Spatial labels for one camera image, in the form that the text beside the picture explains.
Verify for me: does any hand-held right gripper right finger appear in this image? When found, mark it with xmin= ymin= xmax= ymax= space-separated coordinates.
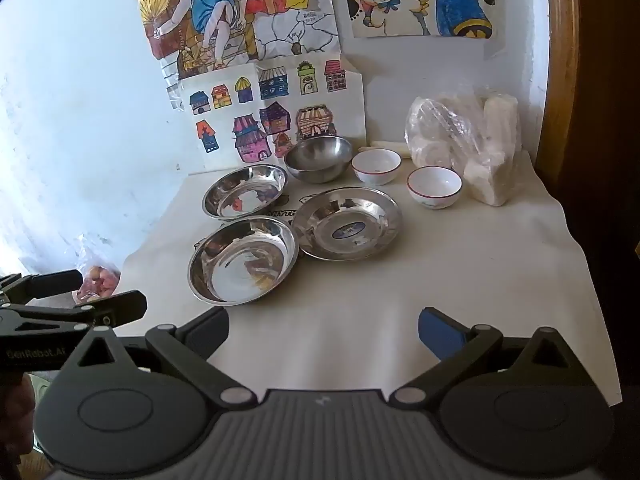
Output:
xmin=388 ymin=306 xmax=587 ymax=407

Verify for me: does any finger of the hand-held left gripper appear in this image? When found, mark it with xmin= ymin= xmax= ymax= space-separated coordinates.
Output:
xmin=0 ymin=269 xmax=84 ymax=307
xmin=0 ymin=289 xmax=148 ymax=334

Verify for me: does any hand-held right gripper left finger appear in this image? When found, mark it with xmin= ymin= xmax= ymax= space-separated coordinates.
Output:
xmin=61 ymin=306 xmax=258 ymax=409

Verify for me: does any stainless steel plate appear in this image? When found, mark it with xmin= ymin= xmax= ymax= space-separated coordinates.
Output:
xmin=202 ymin=164 xmax=289 ymax=220
xmin=188 ymin=216 xmax=300 ymax=307

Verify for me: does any steel plate with blue label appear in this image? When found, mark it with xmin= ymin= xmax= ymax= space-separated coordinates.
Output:
xmin=291 ymin=186 xmax=403 ymax=262

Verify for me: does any white bowl with red rim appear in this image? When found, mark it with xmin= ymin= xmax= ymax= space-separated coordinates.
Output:
xmin=406 ymin=166 xmax=463 ymax=210
xmin=351 ymin=149 xmax=402 ymax=187

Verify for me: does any stainless steel bowl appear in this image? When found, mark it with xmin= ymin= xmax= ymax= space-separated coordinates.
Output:
xmin=284 ymin=135 xmax=354 ymax=184

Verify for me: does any person's left hand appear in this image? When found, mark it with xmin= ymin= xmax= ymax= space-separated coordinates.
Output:
xmin=0 ymin=375 xmax=36 ymax=469

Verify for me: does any plastic bag of fruit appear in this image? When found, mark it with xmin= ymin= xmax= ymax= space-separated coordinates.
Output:
xmin=65 ymin=232 xmax=123 ymax=306

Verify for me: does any white printed table mat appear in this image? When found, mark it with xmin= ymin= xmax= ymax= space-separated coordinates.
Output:
xmin=120 ymin=147 xmax=623 ymax=406

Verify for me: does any clear plastic bag of white items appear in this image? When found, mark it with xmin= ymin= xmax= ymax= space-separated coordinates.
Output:
xmin=404 ymin=85 xmax=523 ymax=207

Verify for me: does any coloured houses drawing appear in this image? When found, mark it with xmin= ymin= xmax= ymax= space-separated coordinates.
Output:
xmin=180 ymin=55 xmax=368 ymax=173

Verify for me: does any coloured child drawing poster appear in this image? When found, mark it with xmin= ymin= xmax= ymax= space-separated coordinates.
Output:
xmin=131 ymin=0 xmax=341 ymax=111

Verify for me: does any wooden frame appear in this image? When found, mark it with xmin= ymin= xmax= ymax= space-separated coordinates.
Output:
xmin=535 ymin=0 xmax=640 ymax=411

